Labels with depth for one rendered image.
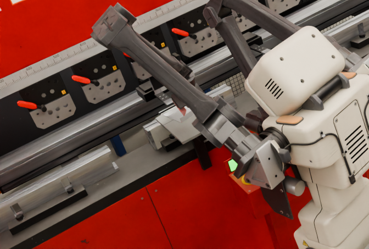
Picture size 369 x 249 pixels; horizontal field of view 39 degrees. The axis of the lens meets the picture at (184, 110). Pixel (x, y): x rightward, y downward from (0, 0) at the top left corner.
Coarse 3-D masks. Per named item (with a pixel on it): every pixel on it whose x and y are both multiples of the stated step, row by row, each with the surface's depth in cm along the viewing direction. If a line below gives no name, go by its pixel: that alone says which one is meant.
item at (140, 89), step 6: (144, 84) 225; (150, 84) 223; (138, 90) 224; (144, 90) 219; (150, 90) 220; (168, 90) 222; (144, 96) 219; (150, 96) 220; (156, 96) 218; (162, 96) 216; (168, 96) 214; (168, 102) 209
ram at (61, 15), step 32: (0, 0) 163; (32, 0) 167; (64, 0) 171; (96, 0) 176; (128, 0) 180; (160, 0) 185; (0, 32) 166; (32, 32) 170; (64, 32) 175; (0, 64) 169; (64, 64) 178; (0, 96) 173
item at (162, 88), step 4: (152, 76) 197; (152, 80) 197; (156, 80) 198; (152, 84) 198; (156, 84) 198; (160, 84) 199; (156, 88) 199; (160, 88) 201; (164, 88) 201; (156, 92) 200
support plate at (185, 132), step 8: (160, 120) 198; (168, 120) 196; (192, 120) 190; (168, 128) 191; (176, 128) 189; (184, 128) 187; (192, 128) 185; (176, 136) 184; (184, 136) 182; (192, 136) 180
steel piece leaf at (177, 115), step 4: (188, 108) 199; (176, 112) 200; (180, 112) 199; (188, 112) 192; (192, 112) 193; (168, 116) 199; (172, 116) 198; (176, 116) 197; (180, 116) 196; (184, 116) 191; (188, 116) 192; (176, 120) 194; (180, 120) 193; (184, 120) 192
